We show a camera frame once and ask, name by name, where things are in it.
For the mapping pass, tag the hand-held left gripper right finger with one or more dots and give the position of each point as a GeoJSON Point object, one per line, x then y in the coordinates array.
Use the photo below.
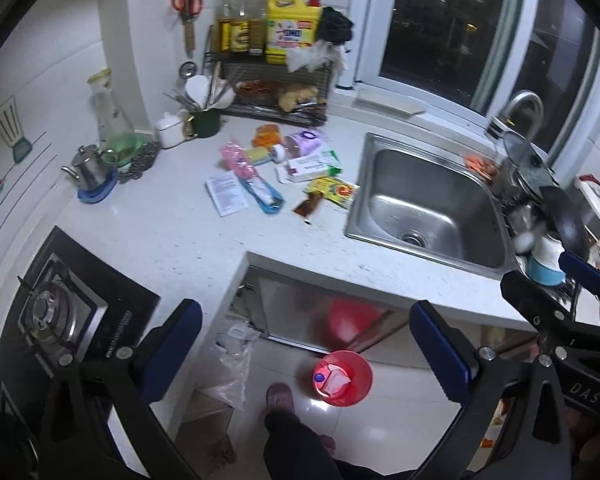
{"type": "Point", "coordinates": [440, 355]}

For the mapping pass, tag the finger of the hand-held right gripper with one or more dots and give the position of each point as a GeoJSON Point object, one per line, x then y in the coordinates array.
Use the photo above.
{"type": "Point", "coordinates": [582, 272]}
{"type": "Point", "coordinates": [525, 292]}

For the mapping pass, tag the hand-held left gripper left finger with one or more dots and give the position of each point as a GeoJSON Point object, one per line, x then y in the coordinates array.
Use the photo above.
{"type": "Point", "coordinates": [175, 345]}

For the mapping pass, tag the red plastic bin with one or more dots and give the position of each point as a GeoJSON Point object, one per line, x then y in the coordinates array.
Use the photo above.
{"type": "Point", "coordinates": [360, 375]}

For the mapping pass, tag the white paper packet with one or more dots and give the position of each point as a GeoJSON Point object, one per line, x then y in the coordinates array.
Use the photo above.
{"type": "Point", "coordinates": [225, 192]}

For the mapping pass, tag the blue and white packet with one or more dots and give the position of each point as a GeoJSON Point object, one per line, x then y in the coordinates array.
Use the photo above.
{"type": "Point", "coordinates": [262, 195]}

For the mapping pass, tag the brown sauce sachet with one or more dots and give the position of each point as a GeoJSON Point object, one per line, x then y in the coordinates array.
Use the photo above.
{"type": "Point", "coordinates": [310, 206]}

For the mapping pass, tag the yellow packet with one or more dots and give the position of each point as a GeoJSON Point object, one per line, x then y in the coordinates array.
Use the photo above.
{"type": "Point", "coordinates": [332, 191]}

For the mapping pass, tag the pink packet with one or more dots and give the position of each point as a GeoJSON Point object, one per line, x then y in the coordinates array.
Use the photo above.
{"type": "Point", "coordinates": [235, 157]}

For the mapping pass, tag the yellow sponge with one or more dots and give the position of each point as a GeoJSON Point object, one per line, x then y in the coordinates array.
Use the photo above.
{"type": "Point", "coordinates": [257, 156]}

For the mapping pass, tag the white carton box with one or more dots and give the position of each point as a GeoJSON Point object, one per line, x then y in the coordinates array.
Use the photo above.
{"type": "Point", "coordinates": [302, 169]}

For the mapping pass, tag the green and white packet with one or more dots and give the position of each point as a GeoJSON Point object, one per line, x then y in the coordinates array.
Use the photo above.
{"type": "Point", "coordinates": [332, 159]}

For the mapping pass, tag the purple packet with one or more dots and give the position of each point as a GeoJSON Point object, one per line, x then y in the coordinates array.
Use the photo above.
{"type": "Point", "coordinates": [307, 141]}

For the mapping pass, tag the white blue bottle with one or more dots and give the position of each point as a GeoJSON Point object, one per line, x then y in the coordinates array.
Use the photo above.
{"type": "Point", "coordinates": [545, 265]}

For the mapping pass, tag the clear plastic floor bag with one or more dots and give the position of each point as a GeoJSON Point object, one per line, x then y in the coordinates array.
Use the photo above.
{"type": "Point", "coordinates": [230, 375]}

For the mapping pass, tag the white rice cooker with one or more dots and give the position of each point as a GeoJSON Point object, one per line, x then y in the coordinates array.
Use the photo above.
{"type": "Point", "coordinates": [595, 200]}

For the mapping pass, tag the steel pot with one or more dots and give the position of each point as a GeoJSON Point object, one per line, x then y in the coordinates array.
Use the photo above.
{"type": "Point", "coordinates": [520, 215]}

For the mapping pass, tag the cardboard piece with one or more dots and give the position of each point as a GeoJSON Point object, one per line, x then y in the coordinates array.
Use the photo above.
{"type": "Point", "coordinates": [205, 430]}

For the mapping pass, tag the white wrapper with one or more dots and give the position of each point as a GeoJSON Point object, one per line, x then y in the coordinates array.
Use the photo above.
{"type": "Point", "coordinates": [337, 382]}

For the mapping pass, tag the pink slipper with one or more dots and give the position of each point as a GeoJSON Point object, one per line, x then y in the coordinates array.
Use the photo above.
{"type": "Point", "coordinates": [279, 396]}
{"type": "Point", "coordinates": [328, 444]}

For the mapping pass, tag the glass pot lid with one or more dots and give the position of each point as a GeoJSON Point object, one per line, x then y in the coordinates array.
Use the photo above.
{"type": "Point", "coordinates": [527, 160]}

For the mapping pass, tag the steel cabinet door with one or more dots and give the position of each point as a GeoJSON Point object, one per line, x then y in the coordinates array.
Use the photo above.
{"type": "Point", "coordinates": [300, 305]}

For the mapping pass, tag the stainless steel sink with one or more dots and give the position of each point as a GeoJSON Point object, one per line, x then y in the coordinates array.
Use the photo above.
{"type": "Point", "coordinates": [420, 195]}

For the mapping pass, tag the person's leg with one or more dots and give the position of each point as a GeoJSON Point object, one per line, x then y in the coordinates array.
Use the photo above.
{"type": "Point", "coordinates": [295, 445]}

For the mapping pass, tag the blue coaster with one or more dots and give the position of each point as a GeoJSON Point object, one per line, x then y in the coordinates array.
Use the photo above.
{"type": "Point", "coordinates": [97, 194]}

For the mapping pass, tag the steel faucet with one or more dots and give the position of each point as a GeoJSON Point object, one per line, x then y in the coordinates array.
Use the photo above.
{"type": "Point", "coordinates": [522, 100]}

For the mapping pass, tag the dark woven trivet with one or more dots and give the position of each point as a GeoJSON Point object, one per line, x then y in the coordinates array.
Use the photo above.
{"type": "Point", "coordinates": [142, 165]}

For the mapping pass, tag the steel teapot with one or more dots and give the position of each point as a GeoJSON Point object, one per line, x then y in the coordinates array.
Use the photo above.
{"type": "Point", "coordinates": [91, 167]}

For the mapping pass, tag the green bowl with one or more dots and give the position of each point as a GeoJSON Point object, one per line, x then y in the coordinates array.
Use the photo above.
{"type": "Point", "coordinates": [125, 152]}

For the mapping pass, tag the white lidded pot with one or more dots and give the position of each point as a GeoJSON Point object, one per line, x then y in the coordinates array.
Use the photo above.
{"type": "Point", "coordinates": [170, 131]}

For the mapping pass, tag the white round cap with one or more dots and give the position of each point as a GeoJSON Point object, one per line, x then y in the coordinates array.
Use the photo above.
{"type": "Point", "coordinates": [279, 153]}

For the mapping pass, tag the dark green mug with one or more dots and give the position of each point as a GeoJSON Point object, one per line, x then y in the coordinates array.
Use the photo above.
{"type": "Point", "coordinates": [205, 124]}

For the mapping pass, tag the orange packet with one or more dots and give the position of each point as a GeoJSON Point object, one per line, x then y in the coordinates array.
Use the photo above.
{"type": "Point", "coordinates": [267, 135]}

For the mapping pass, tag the glass carafe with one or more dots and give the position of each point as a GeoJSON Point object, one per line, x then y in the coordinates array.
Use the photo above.
{"type": "Point", "coordinates": [111, 120]}

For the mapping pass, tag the white ladle spoon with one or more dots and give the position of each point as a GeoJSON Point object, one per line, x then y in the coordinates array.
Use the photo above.
{"type": "Point", "coordinates": [197, 87]}

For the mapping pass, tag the bowl of red chilies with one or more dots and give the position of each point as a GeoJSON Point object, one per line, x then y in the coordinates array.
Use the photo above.
{"type": "Point", "coordinates": [254, 92]}

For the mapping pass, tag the small metal strainer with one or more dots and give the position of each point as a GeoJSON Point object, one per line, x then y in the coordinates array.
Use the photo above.
{"type": "Point", "coordinates": [187, 70]}

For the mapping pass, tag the tan food bag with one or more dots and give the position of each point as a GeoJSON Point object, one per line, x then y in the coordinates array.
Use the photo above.
{"type": "Point", "coordinates": [295, 96]}

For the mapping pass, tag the window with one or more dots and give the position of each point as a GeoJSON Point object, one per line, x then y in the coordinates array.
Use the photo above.
{"type": "Point", "coordinates": [440, 25]}

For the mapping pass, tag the white plastic bag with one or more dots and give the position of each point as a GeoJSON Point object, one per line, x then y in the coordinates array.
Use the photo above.
{"type": "Point", "coordinates": [310, 57]}

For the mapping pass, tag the dark sauce bottle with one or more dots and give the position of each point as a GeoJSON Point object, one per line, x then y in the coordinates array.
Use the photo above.
{"type": "Point", "coordinates": [258, 30]}

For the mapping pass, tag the amber oil bottle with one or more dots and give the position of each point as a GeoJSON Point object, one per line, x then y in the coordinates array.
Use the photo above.
{"type": "Point", "coordinates": [240, 25]}
{"type": "Point", "coordinates": [224, 22]}

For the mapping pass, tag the black plastic bag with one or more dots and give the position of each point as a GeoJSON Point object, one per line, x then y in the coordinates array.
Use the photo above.
{"type": "Point", "coordinates": [336, 25]}

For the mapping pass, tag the yellow detergent jug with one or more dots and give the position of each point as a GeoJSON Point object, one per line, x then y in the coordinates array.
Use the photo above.
{"type": "Point", "coordinates": [292, 30]}

